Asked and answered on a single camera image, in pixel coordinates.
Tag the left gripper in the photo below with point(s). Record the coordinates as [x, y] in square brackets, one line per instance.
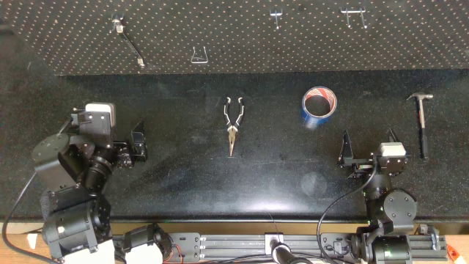
[99, 128]

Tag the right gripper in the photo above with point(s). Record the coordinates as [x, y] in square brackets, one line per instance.
[392, 165]

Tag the roll of blue tape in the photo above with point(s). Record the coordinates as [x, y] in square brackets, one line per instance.
[311, 117]

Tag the wrench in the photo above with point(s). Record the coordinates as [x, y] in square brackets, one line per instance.
[130, 44]

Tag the black and white pliers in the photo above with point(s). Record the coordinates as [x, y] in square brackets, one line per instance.
[232, 129]

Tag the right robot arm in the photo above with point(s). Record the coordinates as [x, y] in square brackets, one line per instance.
[397, 209]

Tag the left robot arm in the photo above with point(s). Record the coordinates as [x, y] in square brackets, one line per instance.
[73, 220]

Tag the black pegboard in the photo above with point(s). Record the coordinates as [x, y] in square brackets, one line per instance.
[238, 36]

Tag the hammer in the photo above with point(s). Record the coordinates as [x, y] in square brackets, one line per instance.
[422, 117]

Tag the metal hook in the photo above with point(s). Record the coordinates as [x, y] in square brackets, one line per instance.
[116, 16]
[353, 11]
[199, 61]
[276, 14]

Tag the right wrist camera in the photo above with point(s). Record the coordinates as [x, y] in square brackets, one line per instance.
[391, 149]

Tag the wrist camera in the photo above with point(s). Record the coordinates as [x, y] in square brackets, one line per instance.
[99, 107]
[391, 149]

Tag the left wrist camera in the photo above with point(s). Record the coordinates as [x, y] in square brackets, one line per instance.
[99, 107]

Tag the mounting rail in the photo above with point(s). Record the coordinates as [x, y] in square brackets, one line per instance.
[234, 247]

